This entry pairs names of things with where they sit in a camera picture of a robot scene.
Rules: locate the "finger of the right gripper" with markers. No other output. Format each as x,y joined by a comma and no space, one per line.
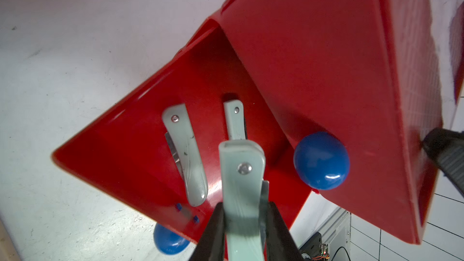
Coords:
445,148

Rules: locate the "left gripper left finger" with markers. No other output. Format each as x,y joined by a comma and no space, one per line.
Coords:
211,246

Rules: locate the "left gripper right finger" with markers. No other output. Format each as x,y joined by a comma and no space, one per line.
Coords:
279,242

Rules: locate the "red drawer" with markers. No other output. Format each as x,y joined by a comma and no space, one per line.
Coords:
363,70
157,150

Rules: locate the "red top drawer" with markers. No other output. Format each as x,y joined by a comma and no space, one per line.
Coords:
363,70

